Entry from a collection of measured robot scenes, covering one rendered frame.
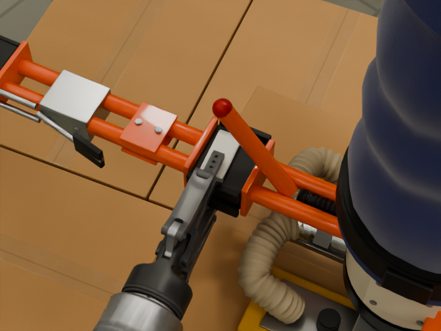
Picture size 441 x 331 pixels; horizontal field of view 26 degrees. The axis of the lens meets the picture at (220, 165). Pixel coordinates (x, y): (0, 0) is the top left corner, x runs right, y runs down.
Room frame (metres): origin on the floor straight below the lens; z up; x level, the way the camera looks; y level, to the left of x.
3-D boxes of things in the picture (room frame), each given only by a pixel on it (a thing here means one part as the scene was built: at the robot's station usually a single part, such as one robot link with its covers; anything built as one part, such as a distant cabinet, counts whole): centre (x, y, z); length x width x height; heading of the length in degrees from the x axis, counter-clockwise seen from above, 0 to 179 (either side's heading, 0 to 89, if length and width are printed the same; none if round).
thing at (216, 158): (0.59, 0.01, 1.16); 0.05 x 0.01 x 0.03; 157
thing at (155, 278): (0.47, 0.06, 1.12); 0.09 x 0.07 x 0.08; 157
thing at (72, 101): (0.71, 0.18, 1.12); 0.07 x 0.07 x 0.04; 64
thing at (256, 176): (0.61, -0.01, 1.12); 0.10 x 0.08 x 0.06; 154
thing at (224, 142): (0.61, 0.00, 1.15); 0.07 x 0.03 x 0.01; 157
